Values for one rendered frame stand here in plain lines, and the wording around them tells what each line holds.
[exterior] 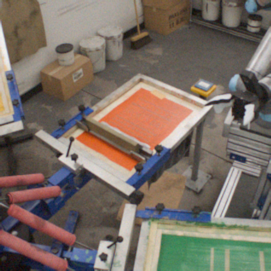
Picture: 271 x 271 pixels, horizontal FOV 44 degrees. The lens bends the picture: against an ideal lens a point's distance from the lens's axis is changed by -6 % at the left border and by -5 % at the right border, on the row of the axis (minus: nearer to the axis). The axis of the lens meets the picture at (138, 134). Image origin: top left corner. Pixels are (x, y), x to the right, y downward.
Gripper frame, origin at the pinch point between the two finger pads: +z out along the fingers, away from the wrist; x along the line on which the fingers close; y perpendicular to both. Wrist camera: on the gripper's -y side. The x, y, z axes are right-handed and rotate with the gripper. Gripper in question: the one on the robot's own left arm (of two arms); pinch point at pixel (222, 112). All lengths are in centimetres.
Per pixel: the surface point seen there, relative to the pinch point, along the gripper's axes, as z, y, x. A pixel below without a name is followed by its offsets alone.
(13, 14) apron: -35, 25, 287
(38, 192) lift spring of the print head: 45, 45, 62
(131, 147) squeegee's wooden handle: -9, 56, 67
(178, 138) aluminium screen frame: -35, 61, 60
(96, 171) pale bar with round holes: 14, 55, 65
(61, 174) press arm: 29, 54, 74
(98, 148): 1, 61, 86
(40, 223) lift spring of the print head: 53, 46, 46
